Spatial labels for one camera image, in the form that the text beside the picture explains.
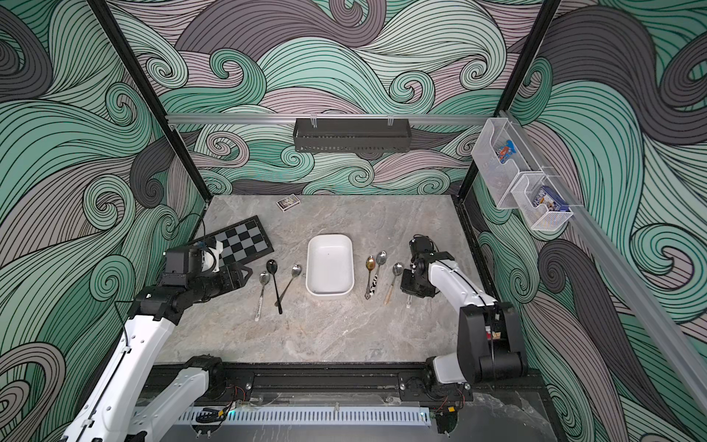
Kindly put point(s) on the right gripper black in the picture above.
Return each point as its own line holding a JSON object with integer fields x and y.
{"x": 410, "y": 285}

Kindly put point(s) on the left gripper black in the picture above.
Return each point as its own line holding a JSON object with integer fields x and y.
{"x": 233, "y": 280}

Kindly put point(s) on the spoon wooden handle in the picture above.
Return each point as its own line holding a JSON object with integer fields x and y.
{"x": 397, "y": 271}

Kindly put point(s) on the spoon cow pattern handle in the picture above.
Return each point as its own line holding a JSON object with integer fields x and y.
{"x": 380, "y": 260}

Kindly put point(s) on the iridescent gold ornate spoon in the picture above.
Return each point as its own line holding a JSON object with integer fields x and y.
{"x": 370, "y": 266}

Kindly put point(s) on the steel spoon white printed handle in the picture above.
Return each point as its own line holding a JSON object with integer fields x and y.
{"x": 264, "y": 278}

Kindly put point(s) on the black spoon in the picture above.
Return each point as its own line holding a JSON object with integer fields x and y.
{"x": 272, "y": 269}

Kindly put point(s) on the steel spoon plain handle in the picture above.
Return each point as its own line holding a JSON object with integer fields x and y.
{"x": 295, "y": 272}

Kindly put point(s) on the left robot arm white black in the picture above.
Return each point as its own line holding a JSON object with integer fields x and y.
{"x": 109, "y": 413}

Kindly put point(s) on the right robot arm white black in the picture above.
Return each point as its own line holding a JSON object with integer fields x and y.
{"x": 490, "y": 343}

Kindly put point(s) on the white storage box tray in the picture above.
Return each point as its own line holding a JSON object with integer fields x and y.
{"x": 330, "y": 266}

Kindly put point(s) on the small card box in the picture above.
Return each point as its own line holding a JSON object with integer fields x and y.
{"x": 288, "y": 202}

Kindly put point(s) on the blue card box in bin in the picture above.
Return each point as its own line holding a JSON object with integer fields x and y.
{"x": 548, "y": 197}

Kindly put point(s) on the black grey chessboard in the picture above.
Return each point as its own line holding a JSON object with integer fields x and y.
{"x": 243, "y": 242}

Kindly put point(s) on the red blue item in bin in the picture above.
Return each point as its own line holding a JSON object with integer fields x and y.
{"x": 506, "y": 152}

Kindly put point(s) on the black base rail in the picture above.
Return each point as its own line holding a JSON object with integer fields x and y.
{"x": 411, "y": 381}

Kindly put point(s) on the white slotted cable duct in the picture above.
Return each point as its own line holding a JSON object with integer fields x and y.
{"x": 331, "y": 415}

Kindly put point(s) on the clear wall bin lower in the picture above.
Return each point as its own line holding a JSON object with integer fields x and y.
{"x": 537, "y": 218}

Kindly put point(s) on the clear wall bin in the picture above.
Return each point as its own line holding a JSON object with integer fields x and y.
{"x": 537, "y": 218}
{"x": 500, "y": 178}

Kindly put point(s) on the clear wall bin upper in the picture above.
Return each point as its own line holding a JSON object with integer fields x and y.
{"x": 500, "y": 178}

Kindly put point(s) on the aluminium rail back wall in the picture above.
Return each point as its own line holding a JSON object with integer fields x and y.
{"x": 290, "y": 118}

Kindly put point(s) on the black wall shelf tray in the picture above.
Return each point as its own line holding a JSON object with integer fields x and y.
{"x": 357, "y": 136}

